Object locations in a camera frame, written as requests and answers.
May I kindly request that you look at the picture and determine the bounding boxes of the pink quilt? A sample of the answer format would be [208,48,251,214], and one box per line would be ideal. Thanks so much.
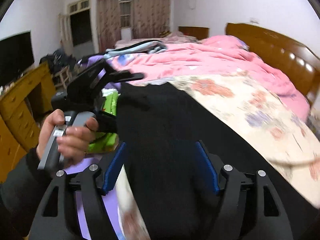
[111,35,310,121]

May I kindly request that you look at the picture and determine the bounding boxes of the wall power socket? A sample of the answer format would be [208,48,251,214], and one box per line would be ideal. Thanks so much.
[249,18,260,25]

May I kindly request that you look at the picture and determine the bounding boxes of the floral bed sheet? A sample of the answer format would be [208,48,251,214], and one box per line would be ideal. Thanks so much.
[117,74,319,239]

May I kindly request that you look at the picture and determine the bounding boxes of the green garment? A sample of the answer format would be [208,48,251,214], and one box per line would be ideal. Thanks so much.
[88,89,118,154]

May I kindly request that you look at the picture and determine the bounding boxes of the yellow wooden desk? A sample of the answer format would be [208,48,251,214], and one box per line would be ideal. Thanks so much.
[1,62,56,182]

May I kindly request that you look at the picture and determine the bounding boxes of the person's left hand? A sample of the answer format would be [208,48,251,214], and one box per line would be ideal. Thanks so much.
[36,109,99,167]

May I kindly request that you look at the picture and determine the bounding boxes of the patterned red curtain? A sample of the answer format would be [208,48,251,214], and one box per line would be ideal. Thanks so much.
[96,0,171,52]

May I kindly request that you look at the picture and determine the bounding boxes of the grey striped garment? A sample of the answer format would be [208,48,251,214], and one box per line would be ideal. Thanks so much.
[104,40,168,60]

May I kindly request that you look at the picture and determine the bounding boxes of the black television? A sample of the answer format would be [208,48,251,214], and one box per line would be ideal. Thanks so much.
[0,31,35,86]

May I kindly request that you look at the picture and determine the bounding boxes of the lavender bedding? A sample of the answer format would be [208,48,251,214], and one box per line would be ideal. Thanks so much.
[63,55,126,240]

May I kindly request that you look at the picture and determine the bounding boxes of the black pants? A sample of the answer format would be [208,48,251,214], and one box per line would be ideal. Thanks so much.
[116,81,320,240]

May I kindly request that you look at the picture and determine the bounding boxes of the wooden headboard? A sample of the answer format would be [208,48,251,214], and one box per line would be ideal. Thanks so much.
[225,23,319,106]

